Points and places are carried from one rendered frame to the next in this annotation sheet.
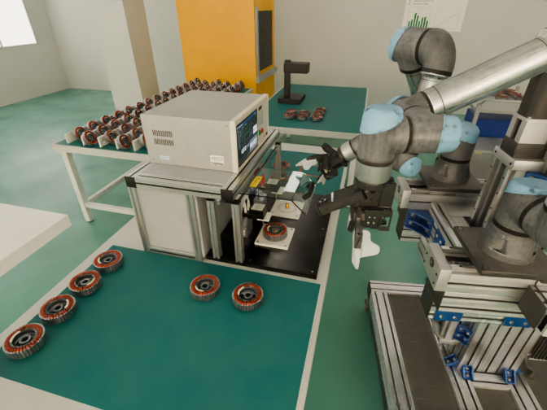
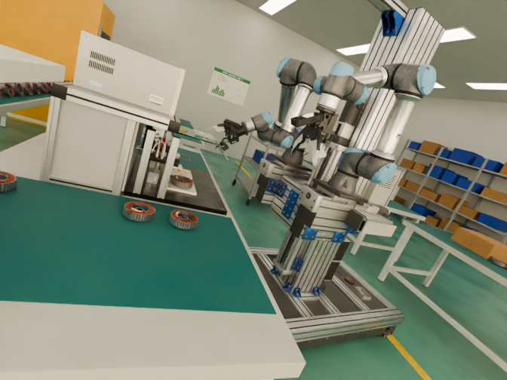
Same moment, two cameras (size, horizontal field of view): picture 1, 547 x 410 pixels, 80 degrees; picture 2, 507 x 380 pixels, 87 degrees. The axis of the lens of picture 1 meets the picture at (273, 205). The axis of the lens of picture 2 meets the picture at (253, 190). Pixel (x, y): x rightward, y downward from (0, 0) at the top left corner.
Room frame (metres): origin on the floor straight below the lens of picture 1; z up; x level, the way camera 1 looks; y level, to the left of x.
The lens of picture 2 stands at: (-0.08, 0.54, 1.25)
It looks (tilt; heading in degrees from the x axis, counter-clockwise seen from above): 15 degrees down; 321
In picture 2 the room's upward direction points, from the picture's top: 20 degrees clockwise
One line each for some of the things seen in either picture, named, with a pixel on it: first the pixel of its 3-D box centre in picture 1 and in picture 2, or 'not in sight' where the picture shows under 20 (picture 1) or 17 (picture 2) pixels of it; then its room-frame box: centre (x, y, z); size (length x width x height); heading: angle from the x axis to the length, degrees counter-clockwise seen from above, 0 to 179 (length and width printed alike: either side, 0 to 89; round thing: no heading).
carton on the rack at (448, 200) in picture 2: not in sight; (453, 202); (2.08, -6.74, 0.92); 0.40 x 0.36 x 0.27; 73
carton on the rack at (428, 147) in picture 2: not in sight; (432, 149); (3.15, -7.03, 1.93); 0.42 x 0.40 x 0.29; 167
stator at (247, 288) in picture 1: (247, 296); (183, 219); (0.84, 0.09, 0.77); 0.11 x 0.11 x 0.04
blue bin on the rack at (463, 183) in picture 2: not in sight; (472, 186); (1.90, -6.68, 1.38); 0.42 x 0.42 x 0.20; 73
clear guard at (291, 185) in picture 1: (272, 188); (193, 139); (1.17, 0.01, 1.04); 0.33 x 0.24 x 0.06; 75
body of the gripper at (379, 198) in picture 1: (370, 202); (321, 125); (0.64, -0.22, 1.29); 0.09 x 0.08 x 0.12; 84
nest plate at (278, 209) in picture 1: (286, 208); (179, 172); (1.42, -0.07, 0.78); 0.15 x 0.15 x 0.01; 75
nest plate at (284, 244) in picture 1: (275, 236); (180, 185); (1.19, -0.01, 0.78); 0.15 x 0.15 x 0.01; 75
